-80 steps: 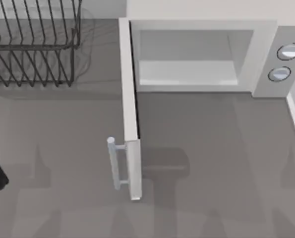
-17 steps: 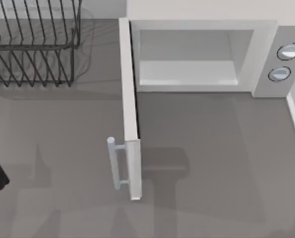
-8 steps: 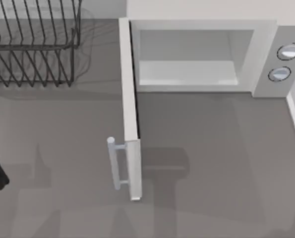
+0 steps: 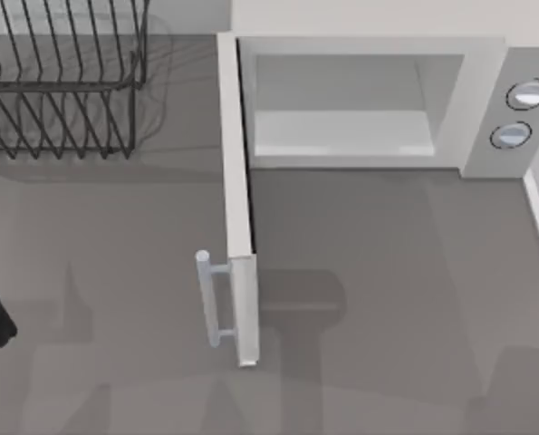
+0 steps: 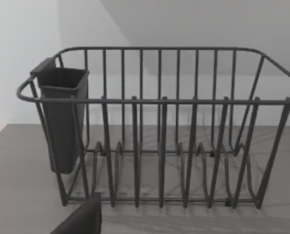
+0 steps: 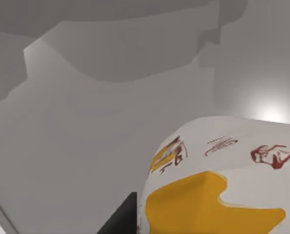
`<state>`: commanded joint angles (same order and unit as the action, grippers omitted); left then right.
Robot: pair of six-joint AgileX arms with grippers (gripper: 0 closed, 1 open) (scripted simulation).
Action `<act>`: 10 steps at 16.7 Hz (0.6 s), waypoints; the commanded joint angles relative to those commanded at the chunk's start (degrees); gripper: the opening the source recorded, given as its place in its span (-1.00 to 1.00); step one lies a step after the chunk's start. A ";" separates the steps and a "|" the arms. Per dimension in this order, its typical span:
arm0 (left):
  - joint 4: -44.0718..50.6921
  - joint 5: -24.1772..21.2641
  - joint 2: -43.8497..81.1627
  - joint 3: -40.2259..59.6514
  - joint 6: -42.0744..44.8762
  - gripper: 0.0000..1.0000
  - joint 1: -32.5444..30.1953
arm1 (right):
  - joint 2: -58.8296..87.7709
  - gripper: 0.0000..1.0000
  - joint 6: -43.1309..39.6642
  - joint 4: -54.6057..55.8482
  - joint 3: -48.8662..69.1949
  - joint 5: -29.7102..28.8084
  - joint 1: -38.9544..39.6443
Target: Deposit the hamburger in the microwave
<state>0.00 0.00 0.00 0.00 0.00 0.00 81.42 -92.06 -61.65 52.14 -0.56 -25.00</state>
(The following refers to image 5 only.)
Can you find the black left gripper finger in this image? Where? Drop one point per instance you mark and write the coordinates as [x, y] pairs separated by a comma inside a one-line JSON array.
[[86, 218]]

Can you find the dark grey cutlery holder cup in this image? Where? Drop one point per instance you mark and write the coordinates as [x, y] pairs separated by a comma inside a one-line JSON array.
[[62, 117]]

